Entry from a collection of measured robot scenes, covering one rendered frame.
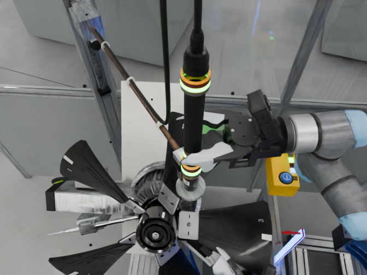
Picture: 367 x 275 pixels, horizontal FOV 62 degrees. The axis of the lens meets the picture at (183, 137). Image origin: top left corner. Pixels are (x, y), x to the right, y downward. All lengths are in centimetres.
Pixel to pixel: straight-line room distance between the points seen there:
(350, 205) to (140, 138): 72
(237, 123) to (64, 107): 130
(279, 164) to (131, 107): 62
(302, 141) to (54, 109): 144
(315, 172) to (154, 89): 62
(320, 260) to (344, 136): 155
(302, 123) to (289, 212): 183
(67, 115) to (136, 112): 77
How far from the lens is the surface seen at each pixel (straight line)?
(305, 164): 71
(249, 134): 56
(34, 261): 238
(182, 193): 72
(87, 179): 99
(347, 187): 68
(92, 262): 108
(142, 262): 210
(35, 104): 181
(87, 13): 104
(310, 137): 60
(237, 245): 98
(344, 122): 63
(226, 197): 234
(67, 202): 116
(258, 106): 50
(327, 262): 213
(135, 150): 114
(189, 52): 41
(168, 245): 95
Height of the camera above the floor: 211
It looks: 55 degrees down
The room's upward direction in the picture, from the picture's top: straight up
